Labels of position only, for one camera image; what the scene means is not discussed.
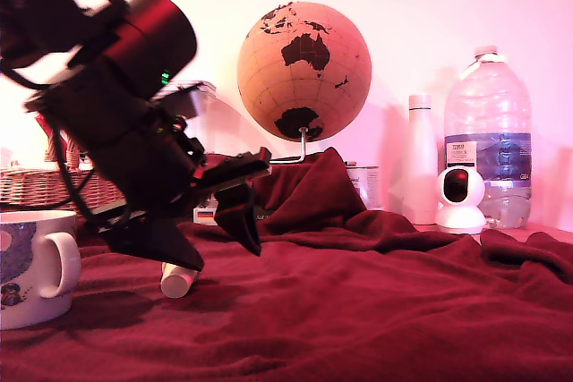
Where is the clear plastic container with lid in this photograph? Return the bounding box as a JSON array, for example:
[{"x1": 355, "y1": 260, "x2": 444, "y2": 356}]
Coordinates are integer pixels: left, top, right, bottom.
[{"x1": 151, "y1": 81, "x2": 218, "y2": 169}]

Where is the wicker basket with handle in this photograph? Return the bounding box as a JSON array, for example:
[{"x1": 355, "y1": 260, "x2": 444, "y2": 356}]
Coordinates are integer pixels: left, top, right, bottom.
[{"x1": 0, "y1": 131, "x2": 127, "y2": 214}]

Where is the large clear water bottle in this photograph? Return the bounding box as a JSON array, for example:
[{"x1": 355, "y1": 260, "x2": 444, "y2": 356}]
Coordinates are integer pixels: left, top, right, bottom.
[{"x1": 443, "y1": 45, "x2": 534, "y2": 231}]

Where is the metal tin with label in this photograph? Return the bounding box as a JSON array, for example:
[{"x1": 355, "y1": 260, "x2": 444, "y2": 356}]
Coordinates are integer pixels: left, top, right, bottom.
[{"x1": 345, "y1": 161, "x2": 382, "y2": 212}]

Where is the white mug with blue print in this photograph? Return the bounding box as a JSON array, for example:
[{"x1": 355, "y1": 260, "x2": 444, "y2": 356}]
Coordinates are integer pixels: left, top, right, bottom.
[{"x1": 0, "y1": 208, "x2": 83, "y2": 331}]

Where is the white insulated bottle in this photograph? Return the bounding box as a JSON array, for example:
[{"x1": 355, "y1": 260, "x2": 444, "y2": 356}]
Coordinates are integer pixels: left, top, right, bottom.
[{"x1": 401, "y1": 93, "x2": 440, "y2": 226}]

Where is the cork globe on metal stand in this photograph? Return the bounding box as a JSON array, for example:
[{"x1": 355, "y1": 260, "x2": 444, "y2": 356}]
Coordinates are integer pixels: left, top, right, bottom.
[{"x1": 235, "y1": 1, "x2": 373, "y2": 165}]

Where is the dark red fleece cloth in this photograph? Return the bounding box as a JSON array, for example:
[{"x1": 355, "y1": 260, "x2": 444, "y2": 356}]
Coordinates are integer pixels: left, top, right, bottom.
[{"x1": 0, "y1": 147, "x2": 573, "y2": 382}]

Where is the black cable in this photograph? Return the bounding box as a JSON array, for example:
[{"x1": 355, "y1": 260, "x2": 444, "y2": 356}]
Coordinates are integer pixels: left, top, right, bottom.
[
  {"x1": 48, "y1": 123, "x2": 98, "y2": 227},
  {"x1": 0, "y1": 65, "x2": 69, "y2": 90}
]

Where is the white cup-shaped coffee capsule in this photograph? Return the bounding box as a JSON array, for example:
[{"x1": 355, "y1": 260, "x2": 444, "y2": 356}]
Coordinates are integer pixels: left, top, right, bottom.
[{"x1": 159, "y1": 260, "x2": 201, "y2": 300}]

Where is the small white round camera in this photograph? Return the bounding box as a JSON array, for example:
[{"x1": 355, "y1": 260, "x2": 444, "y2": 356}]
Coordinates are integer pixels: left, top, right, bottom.
[{"x1": 434, "y1": 166, "x2": 488, "y2": 236}]

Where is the black box with German flag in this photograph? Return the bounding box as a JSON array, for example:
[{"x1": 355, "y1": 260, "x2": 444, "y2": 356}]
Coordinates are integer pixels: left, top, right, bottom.
[{"x1": 192, "y1": 205, "x2": 279, "y2": 225}]

